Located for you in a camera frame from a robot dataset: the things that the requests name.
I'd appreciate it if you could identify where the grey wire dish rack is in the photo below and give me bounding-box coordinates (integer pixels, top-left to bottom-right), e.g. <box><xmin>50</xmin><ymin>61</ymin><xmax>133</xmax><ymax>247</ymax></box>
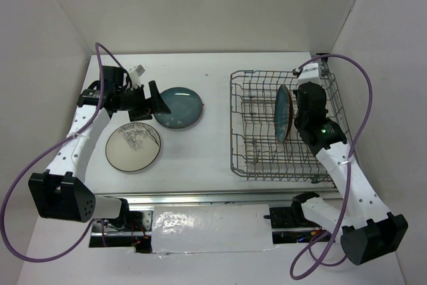
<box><xmin>230</xmin><ymin>70</ymin><xmax>332</xmax><ymax>185</ymax></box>

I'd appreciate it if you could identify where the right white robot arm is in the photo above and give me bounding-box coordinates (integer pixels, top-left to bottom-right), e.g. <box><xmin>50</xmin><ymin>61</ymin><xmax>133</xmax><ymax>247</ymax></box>
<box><xmin>291</xmin><ymin>82</ymin><xmax>408</xmax><ymax>265</ymax></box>

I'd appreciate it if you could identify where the aluminium rail at table edge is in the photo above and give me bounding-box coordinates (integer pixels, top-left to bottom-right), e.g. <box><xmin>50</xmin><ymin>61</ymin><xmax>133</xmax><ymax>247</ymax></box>
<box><xmin>105</xmin><ymin>188</ymin><xmax>341</xmax><ymax>207</ymax></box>

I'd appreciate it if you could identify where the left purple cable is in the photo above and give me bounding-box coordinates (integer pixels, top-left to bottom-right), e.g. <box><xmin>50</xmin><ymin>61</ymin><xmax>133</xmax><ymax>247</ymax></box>
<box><xmin>0</xmin><ymin>42</ymin><xmax>129</xmax><ymax>262</ymax></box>

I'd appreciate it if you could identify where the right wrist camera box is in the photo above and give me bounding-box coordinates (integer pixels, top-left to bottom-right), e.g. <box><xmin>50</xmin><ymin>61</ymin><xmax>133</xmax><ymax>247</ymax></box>
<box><xmin>292</xmin><ymin>63</ymin><xmax>321</xmax><ymax>89</ymax></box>

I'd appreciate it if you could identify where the white foil-edged panel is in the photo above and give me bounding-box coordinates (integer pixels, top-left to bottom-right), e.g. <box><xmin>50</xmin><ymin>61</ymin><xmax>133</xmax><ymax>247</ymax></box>
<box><xmin>151</xmin><ymin>204</ymin><xmax>274</xmax><ymax>254</ymax></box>

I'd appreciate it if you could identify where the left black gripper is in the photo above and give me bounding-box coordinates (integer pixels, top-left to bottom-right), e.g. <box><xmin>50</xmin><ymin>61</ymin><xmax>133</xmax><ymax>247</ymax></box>
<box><xmin>116</xmin><ymin>80</ymin><xmax>171</xmax><ymax>122</ymax></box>

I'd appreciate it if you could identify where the cream plate with tree drawing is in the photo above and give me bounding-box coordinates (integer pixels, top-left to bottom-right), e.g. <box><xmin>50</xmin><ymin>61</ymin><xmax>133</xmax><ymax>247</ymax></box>
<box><xmin>105</xmin><ymin>122</ymin><xmax>161</xmax><ymax>172</ymax></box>

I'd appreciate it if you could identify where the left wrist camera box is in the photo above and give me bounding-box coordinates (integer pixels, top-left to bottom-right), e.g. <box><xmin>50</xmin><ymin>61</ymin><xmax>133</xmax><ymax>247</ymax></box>
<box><xmin>128</xmin><ymin>65</ymin><xmax>145</xmax><ymax>89</ymax></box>

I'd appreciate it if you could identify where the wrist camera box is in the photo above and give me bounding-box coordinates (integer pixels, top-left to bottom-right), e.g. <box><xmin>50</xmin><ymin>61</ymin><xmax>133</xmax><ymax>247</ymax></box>
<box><xmin>128</xmin><ymin>65</ymin><xmax>145</xmax><ymax>89</ymax></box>
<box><xmin>292</xmin><ymin>63</ymin><xmax>321</xmax><ymax>89</ymax></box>

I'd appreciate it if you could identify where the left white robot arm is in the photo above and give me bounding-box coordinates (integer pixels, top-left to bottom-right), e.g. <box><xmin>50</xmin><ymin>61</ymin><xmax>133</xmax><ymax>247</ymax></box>
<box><xmin>28</xmin><ymin>66</ymin><xmax>170</xmax><ymax>231</ymax></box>

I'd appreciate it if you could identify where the dark teal plate with blossoms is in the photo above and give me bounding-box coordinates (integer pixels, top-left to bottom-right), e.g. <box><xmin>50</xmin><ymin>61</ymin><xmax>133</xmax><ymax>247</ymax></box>
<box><xmin>274</xmin><ymin>84</ymin><xmax>294</xmax><ymax>143</ymax></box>

